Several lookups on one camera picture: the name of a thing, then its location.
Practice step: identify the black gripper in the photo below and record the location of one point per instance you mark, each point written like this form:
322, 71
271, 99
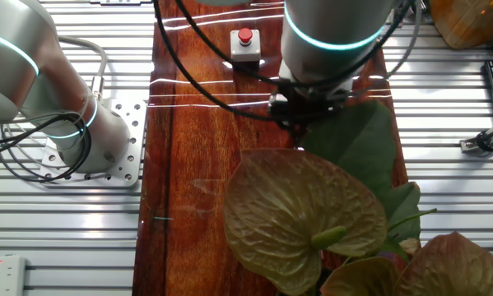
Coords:
316, 107

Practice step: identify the brown cardboard box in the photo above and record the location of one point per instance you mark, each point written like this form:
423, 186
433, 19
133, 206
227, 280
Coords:
468, 24

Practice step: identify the red push button box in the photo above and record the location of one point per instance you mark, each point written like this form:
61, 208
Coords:
246, 51

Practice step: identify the glossy wood pattern mat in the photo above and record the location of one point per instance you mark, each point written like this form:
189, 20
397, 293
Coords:
196, 164

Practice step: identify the anthurium plant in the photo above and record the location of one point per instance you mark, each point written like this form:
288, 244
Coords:
303, 205

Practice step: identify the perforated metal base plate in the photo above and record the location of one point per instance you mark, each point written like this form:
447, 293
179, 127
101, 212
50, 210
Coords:
131, 123

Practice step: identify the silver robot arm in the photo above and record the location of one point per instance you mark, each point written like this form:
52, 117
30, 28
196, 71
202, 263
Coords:
332, 24

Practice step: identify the white power strip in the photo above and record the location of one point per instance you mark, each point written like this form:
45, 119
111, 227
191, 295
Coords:
3, 275

